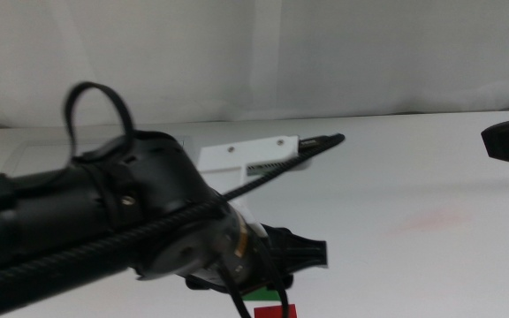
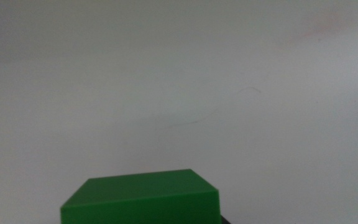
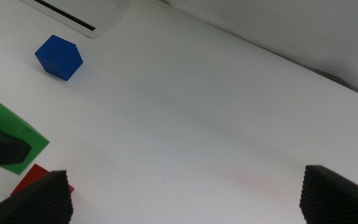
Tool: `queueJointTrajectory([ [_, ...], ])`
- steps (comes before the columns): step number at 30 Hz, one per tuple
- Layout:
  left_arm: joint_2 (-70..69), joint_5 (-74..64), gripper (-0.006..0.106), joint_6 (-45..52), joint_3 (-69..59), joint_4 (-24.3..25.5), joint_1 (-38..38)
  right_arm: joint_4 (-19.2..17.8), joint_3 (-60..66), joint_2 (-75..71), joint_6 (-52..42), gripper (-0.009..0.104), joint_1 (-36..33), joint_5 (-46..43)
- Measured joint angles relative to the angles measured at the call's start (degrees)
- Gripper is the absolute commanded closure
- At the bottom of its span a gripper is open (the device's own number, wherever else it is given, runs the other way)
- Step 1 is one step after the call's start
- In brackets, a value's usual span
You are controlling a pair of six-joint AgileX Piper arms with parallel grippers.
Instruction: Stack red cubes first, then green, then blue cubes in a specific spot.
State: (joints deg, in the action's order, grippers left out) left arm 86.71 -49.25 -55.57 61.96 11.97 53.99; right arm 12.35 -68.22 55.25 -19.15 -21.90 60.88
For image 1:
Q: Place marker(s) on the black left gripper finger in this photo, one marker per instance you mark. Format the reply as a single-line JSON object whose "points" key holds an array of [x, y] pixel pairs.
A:
{"points": [[286, 282], [199, 283]]}

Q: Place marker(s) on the green cube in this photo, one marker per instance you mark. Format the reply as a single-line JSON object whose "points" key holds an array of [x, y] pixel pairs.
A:
{"points": [[261, 295]]}

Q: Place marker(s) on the red cube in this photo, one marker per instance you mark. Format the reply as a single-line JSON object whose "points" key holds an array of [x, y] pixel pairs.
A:
{"points": [[268, 312]]}

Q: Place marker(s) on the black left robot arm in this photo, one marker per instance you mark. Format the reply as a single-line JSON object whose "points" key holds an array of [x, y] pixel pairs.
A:
{"points": [[38, 212]]}

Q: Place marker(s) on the white curtain backdrop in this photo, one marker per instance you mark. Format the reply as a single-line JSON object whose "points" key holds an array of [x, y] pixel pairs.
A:
{"points": [[281, 53]]}

